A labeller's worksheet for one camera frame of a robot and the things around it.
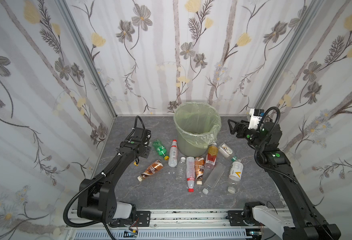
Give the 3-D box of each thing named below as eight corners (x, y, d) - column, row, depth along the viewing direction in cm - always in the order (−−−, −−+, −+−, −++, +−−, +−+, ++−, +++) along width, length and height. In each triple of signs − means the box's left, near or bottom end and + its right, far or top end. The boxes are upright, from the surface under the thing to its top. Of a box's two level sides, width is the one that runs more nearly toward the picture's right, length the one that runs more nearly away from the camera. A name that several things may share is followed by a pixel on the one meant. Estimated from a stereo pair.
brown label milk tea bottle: (195, 184, 85) (196, 182, 83) (193, 159, 96) (194, 156, 93) (206, 184, 85) (207, 182, 83) (203, 159, 96) (204, 156, 93)
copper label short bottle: (225, 160, 97) (228, 155, 93) (215, 151, 102) (217, 146, 97) (231, 155, 100) (234, 150, 95) (221, 146, 104) (223, 141, 99)
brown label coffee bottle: (141, 185, 86) (139, 182, 82) (137, 179, 88) (135, 176, 84) (163, 167, 93) (163, 164, 89) (159, 162, 95) (158, 158, 91)
